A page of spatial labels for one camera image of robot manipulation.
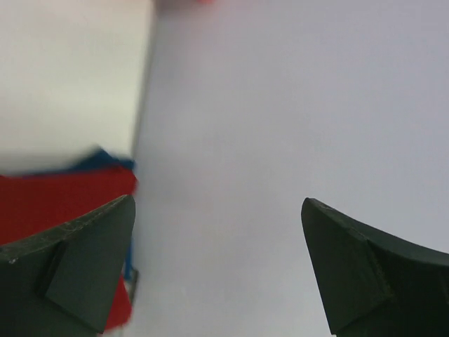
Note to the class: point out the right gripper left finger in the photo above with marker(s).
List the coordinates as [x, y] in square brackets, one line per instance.
[63, 280]

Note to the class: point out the blue folded t shirt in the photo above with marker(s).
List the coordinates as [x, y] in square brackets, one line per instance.
[101, 159]

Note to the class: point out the red t shirt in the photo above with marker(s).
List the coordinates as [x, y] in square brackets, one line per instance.
[30, 205]

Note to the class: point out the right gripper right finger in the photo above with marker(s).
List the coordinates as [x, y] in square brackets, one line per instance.
[373, 283]

